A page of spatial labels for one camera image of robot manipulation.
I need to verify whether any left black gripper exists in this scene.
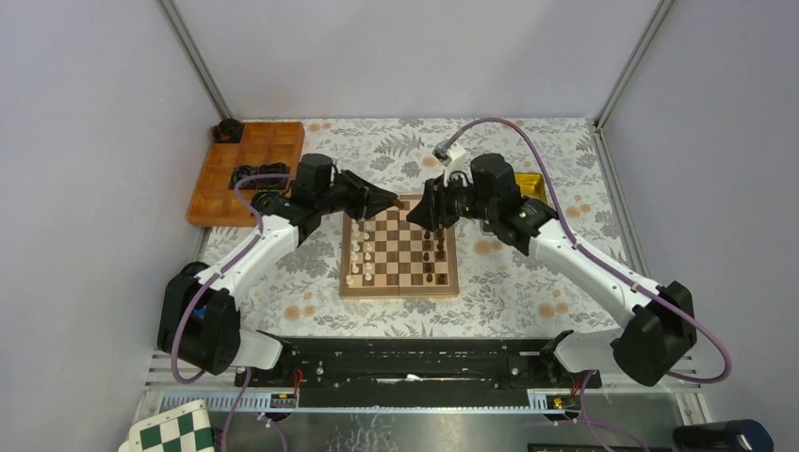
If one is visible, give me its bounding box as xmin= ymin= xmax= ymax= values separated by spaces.
xmin=315 ymin=170 xmax=396 ymax=221

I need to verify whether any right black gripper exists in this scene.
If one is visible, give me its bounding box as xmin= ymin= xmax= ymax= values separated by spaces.
xmin=405 ymin=169 xmax=496 ymax=234

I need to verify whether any gold metal tin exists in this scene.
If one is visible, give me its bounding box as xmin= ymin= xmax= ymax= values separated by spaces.
xmin=514 ymin=172 xmax=547 ymax=204

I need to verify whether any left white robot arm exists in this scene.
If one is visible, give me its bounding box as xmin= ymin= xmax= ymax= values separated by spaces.
xmin=156 ymin=153 xmax=400 ymax=387

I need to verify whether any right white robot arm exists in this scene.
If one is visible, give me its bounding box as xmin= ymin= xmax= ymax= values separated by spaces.
xmin=407 ymin=151 xmax=696 ymax=388

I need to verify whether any wooden chess board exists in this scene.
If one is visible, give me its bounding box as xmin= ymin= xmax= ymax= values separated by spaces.
xmin=339 ymin=195 xmax=460 ymax=299

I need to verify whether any floral table cloth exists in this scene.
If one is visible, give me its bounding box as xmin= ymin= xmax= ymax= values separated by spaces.
xmin=201 ymin=118 xmax=650 ymax=340

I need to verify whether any orange compartment tray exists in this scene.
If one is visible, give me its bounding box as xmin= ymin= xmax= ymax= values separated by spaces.
xmin=186 ymin=121 xmax=304 ymax=227

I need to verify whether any black item tray corner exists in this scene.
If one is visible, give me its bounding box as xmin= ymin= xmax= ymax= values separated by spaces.
xmin=211 ymin=119 xmax=245 ymax=144

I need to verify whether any green checkered roll mat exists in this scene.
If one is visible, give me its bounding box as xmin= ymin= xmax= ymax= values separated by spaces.
xmin=118 ymin=399 xmax=216 ymax=452

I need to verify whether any dark cylinder bottle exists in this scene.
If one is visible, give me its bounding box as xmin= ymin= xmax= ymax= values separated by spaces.
xmin=672 ymin=419 xmax=775 ymax=452

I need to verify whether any black cable bundle in tray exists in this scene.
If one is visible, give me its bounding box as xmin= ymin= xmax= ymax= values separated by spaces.
xmin=229 ymin=162 xmax=291 ymax=190

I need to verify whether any black mounting rail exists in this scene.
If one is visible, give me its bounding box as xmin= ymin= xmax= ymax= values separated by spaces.
xmin=235 ymin=337 xmax=601 ymax=410

